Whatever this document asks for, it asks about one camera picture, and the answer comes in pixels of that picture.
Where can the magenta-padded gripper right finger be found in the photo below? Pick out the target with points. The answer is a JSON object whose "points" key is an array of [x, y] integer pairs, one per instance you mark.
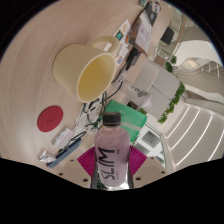
{"points": [[138, 160]]}

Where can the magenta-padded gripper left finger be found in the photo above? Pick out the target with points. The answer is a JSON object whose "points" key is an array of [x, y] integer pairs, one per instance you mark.
{"points": [[87, 163]]}

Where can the lilac drink bottle black cap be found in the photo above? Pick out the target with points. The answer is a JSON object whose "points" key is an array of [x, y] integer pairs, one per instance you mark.
{"points": [[111, 146]]}

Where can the white printed packet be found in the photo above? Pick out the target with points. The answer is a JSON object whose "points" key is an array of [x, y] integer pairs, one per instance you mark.
{"points": [[61, 136]]}

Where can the green tote bag cat print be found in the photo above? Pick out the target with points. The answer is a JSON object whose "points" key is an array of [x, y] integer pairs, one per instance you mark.
{"points": [[128, 115]]}

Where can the flat round red coaster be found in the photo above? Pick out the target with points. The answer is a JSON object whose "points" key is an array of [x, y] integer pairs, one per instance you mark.
{"points": [[50, 118]]}

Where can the clear shaker bottle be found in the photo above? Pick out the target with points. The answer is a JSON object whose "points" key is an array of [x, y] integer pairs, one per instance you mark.
{"points": [[138, 92]]}

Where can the pale yellow mug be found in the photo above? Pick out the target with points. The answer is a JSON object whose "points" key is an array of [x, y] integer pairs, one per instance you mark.
{"points": [[71, 66]]}

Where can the colourful sticker sheet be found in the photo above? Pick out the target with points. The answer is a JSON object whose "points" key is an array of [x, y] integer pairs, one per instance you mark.
{"points": [[121, 36]]}

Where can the open booklet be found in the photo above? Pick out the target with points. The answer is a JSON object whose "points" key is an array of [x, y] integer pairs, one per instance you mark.
{"points": [[143, 33]]}

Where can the black chair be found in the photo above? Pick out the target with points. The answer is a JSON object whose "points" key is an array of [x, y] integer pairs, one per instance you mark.
{"points": [[167, 36]]}

